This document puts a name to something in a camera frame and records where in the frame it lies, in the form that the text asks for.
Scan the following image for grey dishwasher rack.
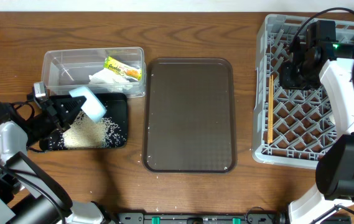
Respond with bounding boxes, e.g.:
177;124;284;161
252;14;354;169

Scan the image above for yellow snack wrapper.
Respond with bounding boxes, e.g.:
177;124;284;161
104;56;142;81

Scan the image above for light blue bowl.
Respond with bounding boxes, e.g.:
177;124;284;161
69;86;106;123

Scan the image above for brown serving tray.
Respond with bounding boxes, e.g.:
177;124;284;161
142;58;237;174

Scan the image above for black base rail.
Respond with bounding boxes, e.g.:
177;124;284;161
112;207;291;224

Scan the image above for clear plastic bin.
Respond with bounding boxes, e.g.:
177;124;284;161
42;47;146;97

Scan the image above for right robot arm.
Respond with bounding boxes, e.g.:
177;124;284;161
274;20;354;223

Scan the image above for white tissue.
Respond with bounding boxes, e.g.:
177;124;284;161
89;68;136;85

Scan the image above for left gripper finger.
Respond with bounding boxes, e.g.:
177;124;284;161
60;109;83;131
54;96;86;109

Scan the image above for black bin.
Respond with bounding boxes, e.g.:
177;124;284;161
39;93;128;151

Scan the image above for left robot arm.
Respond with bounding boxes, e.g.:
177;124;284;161
0;96;117;223

